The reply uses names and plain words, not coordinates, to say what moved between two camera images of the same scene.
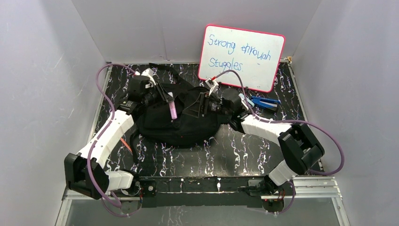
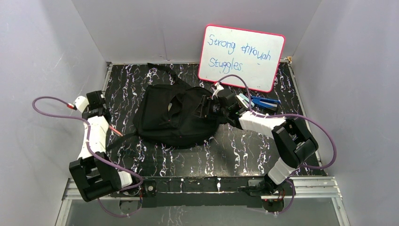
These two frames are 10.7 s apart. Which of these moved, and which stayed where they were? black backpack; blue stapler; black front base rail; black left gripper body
Moved: black left gripper body
Stayed: blue stapler; black backpack; black front base rail
